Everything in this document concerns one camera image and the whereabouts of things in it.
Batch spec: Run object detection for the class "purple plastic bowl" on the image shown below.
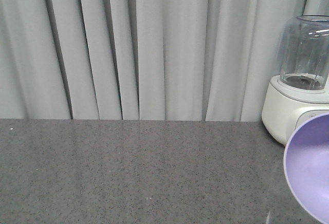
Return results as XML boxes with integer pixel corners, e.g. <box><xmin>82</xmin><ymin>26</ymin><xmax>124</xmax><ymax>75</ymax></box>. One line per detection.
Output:
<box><xmin>283</xmin><ymin>113</ymin><xmax>328</xmax><ymax>223</ymax></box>

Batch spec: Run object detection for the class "grey pleated curtain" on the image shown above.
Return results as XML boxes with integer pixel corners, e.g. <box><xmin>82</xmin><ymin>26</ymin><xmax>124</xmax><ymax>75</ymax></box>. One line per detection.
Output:
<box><xmin>1</xmin><ymin>0</ymin><xmax>328</xmax><ymax>121</ymax></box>

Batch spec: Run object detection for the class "white blender with clear jar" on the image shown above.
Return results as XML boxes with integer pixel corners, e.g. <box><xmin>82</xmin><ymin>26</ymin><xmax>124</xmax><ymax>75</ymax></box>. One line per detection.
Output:
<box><xmin>261</xmin><ymin>15</ymin><xmax>328</xmax><ymax>145</ymax></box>

